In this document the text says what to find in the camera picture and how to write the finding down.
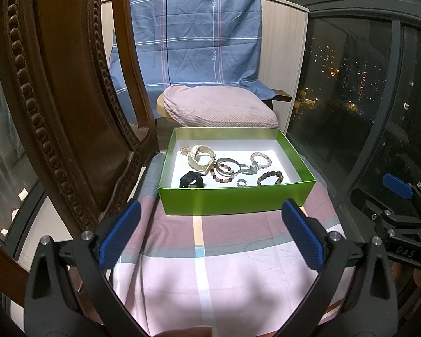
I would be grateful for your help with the dark window frame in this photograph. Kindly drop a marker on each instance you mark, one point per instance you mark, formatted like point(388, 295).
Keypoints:
point(354, 8)

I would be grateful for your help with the white cabinet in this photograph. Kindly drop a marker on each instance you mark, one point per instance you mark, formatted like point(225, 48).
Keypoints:
point(284, 42)

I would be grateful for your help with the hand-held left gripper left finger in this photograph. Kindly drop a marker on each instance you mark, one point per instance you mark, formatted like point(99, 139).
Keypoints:
point(121, 231)

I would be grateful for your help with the silver bangle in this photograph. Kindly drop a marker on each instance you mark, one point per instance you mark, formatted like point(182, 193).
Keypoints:
point(228, 160)

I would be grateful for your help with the black wristband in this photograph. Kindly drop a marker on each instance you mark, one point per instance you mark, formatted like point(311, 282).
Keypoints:
point(189, 179)

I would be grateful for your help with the dark wooden chair armrest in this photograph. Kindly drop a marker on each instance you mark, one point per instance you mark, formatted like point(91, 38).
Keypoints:
point(279, 96)

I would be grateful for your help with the green cardboard box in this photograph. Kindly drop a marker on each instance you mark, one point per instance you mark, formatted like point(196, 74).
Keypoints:
point(231, 200)

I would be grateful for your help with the cream wristwatch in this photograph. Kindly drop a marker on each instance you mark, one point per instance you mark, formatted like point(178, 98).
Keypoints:
point(201, 158)

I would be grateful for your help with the green jade pendant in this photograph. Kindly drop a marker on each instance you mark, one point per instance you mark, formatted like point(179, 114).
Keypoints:
point(248, 171)

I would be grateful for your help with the pink cushion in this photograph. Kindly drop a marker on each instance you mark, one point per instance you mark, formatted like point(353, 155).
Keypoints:
point(224, 107)

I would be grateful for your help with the pink plaid blanket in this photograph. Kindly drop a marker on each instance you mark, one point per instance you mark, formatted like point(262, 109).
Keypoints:
point(210, 273)

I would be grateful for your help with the carved wooden chair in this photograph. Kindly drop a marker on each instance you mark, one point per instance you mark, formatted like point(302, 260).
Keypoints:
point(66, 94)

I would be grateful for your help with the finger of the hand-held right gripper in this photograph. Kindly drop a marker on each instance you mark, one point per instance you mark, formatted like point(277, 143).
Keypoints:
point(396, 184)
point(368, 205)

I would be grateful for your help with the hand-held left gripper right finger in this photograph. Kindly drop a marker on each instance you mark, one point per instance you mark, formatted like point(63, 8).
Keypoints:
point(303, 233)

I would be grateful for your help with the blue plaid cloth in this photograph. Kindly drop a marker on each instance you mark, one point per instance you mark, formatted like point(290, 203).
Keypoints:
point(196, 42)

